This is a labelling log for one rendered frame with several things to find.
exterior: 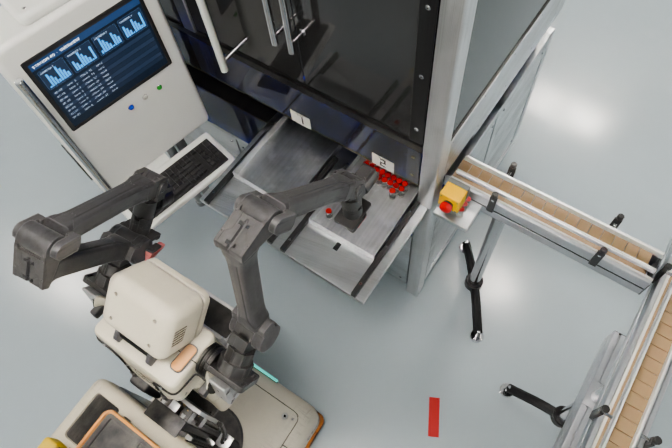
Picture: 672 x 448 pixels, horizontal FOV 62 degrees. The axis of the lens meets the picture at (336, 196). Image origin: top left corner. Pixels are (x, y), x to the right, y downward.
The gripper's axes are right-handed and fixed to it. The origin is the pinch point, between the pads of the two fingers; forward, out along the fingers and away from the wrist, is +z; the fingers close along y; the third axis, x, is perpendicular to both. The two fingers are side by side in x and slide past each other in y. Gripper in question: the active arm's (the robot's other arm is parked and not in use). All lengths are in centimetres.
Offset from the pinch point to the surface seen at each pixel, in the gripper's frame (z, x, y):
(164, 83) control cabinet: -2, 86, 9
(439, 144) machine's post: -17.9, -11.7, 27.1
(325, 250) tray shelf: 20.3, 8.8, -5.6
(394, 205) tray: 20.6, -1.5, 21.1
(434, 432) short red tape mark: 107, -51, -23
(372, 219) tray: 20.4, 1.9, 12.5
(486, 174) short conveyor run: 16, -23, 46
